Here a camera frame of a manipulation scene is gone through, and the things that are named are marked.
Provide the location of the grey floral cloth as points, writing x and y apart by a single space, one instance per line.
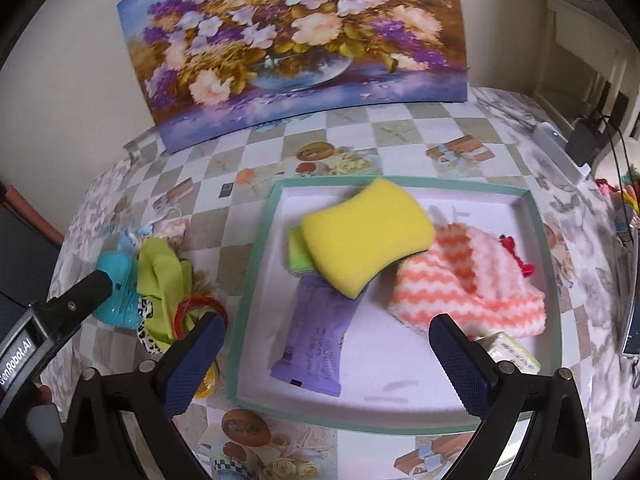
575 220

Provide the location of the white tray with teal rim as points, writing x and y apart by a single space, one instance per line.
390 360

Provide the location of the white wooden shelf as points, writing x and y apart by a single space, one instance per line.
570 60

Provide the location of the purple packet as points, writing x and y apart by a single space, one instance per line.
315 340

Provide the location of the pile of colourful craft items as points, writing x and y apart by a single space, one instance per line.
625 195

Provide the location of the yellow sponge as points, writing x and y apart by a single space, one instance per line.
365 235

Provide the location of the black and white spotted scrunchie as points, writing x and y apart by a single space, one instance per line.
145 332

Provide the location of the red pink pipe cleaner knot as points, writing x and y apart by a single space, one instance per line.
510 247

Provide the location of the teal toy house box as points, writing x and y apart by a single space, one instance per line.
117 290

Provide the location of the white power strip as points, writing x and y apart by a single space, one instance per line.
557 152

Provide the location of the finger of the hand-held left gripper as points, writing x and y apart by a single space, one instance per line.
75 302

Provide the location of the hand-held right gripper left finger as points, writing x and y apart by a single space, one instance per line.
195 365

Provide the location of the smartphone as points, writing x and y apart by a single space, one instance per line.
634 330

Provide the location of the checkered plastic tablecloth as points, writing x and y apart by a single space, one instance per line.
400 125

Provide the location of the black power adapter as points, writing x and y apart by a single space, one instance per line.
582 142

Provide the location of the yellow round slipper toy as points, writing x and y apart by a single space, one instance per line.
210 385

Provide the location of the flower bouquet painting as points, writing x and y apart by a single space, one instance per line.
280 35

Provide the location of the dark cabinet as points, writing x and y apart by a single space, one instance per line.
20 270

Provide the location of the reddish brown board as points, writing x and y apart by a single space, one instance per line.
35 215

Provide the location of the green cloth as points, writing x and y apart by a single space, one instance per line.
160 275

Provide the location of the pink striped fluffy cloth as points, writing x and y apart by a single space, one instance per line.
450 285

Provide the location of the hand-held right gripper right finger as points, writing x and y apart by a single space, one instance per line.
457 365

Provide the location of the green tissue pack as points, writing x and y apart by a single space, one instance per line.
515 352
297 252

